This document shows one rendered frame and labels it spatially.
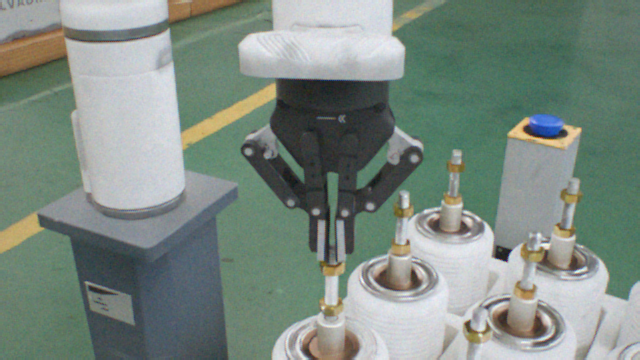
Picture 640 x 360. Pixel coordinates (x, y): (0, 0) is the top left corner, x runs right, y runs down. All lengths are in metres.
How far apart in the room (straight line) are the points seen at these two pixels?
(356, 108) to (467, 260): 0.32
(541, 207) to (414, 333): 0.29
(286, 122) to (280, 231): 0.76
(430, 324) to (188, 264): 0.24
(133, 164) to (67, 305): 0.49
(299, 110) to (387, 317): 0.24
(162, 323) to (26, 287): 0.49
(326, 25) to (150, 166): 0.29
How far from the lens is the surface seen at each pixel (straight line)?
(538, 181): 0.81
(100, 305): 0.70
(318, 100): 0.39
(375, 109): 0.42
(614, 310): 0.76
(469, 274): 0.70
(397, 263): 0.60
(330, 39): 0.35
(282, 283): 1.04
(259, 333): 0.95
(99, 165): 0.63
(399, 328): 0.59
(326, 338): 0.52
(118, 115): 0.59
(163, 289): 0.65
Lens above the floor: 0.61
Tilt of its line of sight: 26 degrees down
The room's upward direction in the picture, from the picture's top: straight up
